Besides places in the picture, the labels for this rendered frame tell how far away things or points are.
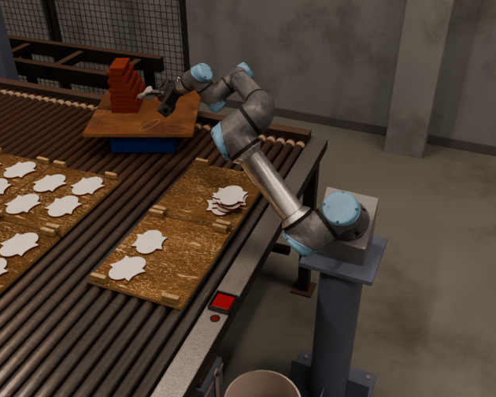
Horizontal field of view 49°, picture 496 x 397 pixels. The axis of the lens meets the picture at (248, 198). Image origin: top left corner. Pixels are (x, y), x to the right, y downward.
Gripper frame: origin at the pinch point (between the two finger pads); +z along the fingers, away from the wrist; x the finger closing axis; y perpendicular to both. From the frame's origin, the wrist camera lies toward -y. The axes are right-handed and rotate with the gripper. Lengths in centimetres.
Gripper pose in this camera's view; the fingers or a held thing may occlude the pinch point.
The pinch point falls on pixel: (150, 108)
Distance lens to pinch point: 237.2
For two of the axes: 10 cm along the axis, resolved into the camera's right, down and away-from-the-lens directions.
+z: -7.0, 2.6, 6.6
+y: 1.8, -8.4, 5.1
